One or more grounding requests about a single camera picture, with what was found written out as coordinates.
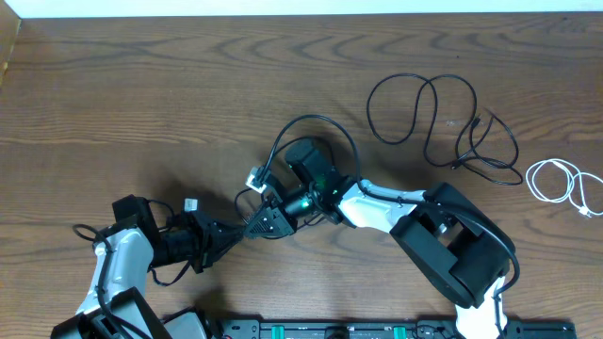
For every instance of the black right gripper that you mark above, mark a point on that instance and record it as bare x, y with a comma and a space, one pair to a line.
277, 222

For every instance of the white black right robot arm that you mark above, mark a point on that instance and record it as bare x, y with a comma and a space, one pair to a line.
461, 252

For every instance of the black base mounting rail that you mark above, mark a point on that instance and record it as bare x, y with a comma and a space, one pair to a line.
420, 329

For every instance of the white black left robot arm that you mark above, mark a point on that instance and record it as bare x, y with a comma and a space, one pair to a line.
126, 253

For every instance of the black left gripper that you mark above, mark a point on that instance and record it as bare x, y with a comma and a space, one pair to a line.
208, 236

